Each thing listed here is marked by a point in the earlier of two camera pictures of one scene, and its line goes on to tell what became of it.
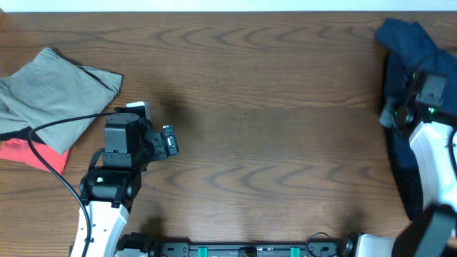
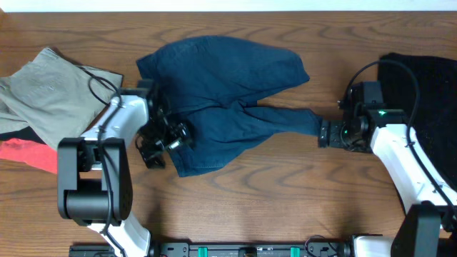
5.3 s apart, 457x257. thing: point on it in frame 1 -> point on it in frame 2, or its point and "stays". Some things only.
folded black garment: x=23 y=133 stays
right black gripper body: x=387 y=116 -> x=325 y=133
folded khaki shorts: x=53 y=87 stays
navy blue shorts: x=410 y=51 -> x=215 y=83
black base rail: x=320 y=244 stays
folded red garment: x=18 y=150 stays
